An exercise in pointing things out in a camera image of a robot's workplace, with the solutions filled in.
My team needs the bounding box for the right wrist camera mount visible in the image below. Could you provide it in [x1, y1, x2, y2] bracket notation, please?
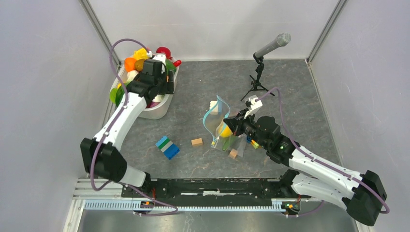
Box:
[244, 95, 263, 118]

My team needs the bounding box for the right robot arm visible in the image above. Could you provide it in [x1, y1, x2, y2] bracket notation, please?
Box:
[223, 116, 387, 226]

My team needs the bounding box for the small red toy chili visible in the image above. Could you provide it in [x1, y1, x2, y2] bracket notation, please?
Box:
[173, 60, 182, 67]

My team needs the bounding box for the purple cable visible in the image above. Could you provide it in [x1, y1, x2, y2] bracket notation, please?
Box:
[89, 38, 178, 217]
[256, 87, 391, 215]

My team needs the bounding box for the black tripod mic stand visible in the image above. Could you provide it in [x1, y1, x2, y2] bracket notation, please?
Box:
[241, 54, 268, 101]

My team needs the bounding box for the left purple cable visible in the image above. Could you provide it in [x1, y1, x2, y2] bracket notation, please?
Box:
[89, 38, 178, 217]

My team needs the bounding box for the grey microphone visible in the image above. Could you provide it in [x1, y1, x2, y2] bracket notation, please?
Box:
[254, 33, 292, 58]

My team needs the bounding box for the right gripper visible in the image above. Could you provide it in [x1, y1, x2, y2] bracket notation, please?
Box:
[224, 108, 269, 149]

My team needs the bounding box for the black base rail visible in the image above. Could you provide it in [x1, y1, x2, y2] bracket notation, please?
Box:
[140, 178, 299, 207]

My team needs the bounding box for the orange toy pepper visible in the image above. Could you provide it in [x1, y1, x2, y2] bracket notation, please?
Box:
[124, 57, 137, 73]

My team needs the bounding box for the white green toy leek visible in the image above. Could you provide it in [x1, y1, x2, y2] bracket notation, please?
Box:
[127, 70, 138, 83]

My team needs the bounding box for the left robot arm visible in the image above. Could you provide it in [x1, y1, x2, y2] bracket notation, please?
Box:
[80, 54, 174, 197]

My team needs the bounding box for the small wooden cube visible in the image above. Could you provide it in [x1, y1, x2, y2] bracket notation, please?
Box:
[229, 149, 238, 159]

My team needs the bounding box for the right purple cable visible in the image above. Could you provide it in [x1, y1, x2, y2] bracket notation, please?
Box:
[256, 87, 391, 215]

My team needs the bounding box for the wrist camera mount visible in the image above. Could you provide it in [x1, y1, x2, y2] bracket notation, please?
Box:
[244, 95, 263, 118]
[147, 51, 167, 64]

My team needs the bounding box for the green toy bell pepper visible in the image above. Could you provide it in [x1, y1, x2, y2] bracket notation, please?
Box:
[166, 59, 176, 76]

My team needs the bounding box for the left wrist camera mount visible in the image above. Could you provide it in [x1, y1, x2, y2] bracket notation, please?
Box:
[147, 51, 167, 64]

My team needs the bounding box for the blue orange green brick stack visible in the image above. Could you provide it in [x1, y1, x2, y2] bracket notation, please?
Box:
[247, 137, 260, 149]

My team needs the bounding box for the long wooden block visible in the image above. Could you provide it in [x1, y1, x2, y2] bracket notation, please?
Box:
[191, 138, 203, 147]

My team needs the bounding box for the clear zip top bag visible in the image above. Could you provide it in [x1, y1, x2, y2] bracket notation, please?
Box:
[203, 96, 247, 157]

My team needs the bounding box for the red toy apple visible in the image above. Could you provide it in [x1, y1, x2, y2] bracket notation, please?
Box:
[156, 46, 172, 59]

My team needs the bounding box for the green toy cucumber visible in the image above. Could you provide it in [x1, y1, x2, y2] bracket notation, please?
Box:
[222, 136, 238, 151]

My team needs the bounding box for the blue green white brick stack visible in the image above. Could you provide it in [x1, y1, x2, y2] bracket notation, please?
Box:
[155, 136, 180, 160]

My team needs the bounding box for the white plastic basket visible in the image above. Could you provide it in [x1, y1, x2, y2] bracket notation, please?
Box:
[112, 58, 179, 120]

